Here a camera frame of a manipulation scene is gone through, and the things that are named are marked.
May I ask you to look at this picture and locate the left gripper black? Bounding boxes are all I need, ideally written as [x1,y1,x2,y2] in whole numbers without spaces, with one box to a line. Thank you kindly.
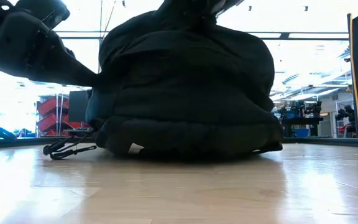
[0,0,98,88]

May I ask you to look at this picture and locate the black backpack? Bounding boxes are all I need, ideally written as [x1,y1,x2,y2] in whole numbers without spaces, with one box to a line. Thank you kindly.
[42,6,284,161]

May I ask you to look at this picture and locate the black monitor screen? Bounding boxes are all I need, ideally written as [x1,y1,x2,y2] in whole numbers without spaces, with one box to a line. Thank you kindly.
[68,90,90,124]

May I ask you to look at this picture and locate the red storage bins rack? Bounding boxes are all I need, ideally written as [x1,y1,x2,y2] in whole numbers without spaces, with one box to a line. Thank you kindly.
[35,95,90,138]

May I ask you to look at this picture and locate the distant black robot station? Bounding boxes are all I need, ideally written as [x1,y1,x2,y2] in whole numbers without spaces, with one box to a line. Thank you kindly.
[273,100,325,138]

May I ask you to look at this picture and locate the distant robot arms with red part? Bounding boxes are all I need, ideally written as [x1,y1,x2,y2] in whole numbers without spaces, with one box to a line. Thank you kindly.
[335,105,356,138]

